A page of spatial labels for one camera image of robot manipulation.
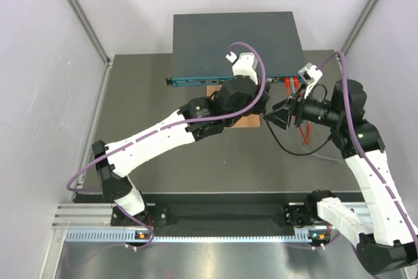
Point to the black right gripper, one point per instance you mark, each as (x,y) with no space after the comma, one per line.
(281,117)

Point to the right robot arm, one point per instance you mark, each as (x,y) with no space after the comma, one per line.
(389,240)

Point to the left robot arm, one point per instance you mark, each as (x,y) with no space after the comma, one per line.
(200,118)

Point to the wooden board stand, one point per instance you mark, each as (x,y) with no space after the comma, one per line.
(250,121)

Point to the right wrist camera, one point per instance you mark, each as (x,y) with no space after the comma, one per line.
(310,75)

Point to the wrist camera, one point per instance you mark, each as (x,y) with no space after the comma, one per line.
(243,65)
(310,75)

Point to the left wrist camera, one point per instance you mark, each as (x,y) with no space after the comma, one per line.
(243,65)

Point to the teal network switch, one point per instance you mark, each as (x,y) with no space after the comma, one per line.
(202,41)

